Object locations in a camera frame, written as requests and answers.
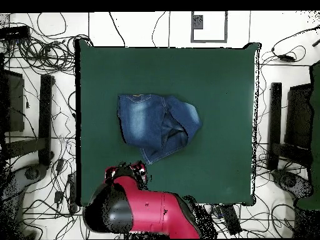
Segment grey square floor frame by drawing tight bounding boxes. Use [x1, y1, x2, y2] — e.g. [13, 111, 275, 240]
[190, 11, 229, 44]

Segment blue denim jeans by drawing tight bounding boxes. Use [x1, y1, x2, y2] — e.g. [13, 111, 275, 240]
[116, 93, 203, 165]

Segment black cable tangle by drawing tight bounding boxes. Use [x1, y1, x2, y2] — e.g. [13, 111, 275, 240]
[2, 12, 92, 76]

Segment black stand base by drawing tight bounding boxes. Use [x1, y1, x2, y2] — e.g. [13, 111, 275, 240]
[267, 82, 313, 172]
[3, 74, 55, 167]

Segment black box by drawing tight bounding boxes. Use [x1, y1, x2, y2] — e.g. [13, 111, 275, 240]
[0, 69, 25, 133]
[284, 83, 313, 149]

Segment dark green spare cloth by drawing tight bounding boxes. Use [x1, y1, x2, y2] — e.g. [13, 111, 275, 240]
[296, 61, 320, 211]

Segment black power strip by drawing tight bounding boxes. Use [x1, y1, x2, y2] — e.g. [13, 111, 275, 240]
[0, 25, 31, 40]
[67, 173, 78, 213]
[218, 204, 243, 236]

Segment dark green table cloth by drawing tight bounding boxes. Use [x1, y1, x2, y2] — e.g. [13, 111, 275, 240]
[74, 38, 262, 207]

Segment grey wheeled chair base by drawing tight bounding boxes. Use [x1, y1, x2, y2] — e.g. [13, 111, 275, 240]
[271, 169, 313, 201]
[0, 163, 49, 239]

